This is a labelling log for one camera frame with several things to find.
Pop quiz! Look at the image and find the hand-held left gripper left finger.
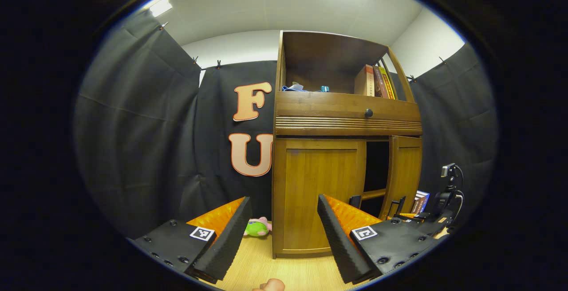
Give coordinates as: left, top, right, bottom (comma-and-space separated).
128, 197, 253, 284

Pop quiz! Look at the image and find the wooden cabinet drawer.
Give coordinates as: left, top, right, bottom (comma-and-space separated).
274, 91, 423, 138

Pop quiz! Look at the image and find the small peach object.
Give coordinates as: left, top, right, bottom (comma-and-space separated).
252, 278, 286, 291

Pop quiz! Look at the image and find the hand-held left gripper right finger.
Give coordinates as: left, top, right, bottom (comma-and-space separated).
317, 194, 438, 285

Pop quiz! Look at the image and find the blue and white box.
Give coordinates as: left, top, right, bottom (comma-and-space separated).
410, 190, 430, 215

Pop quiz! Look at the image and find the small ceiling light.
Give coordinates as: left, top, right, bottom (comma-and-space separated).
149, 0, 174, 18

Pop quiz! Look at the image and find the yellow book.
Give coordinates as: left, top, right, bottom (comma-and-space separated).
379, 67, 397, 100

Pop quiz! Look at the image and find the green plush toy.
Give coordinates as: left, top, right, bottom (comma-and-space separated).
243, 216, 272, 238

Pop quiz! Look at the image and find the brown book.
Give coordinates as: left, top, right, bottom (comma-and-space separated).
373, 65, 391, 99

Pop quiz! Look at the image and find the tan book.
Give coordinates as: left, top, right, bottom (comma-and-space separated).
354, 64, 376, 97

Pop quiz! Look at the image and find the wooden double-door shoe cabinet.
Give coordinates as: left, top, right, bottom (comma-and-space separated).
272, 30, 424, 260

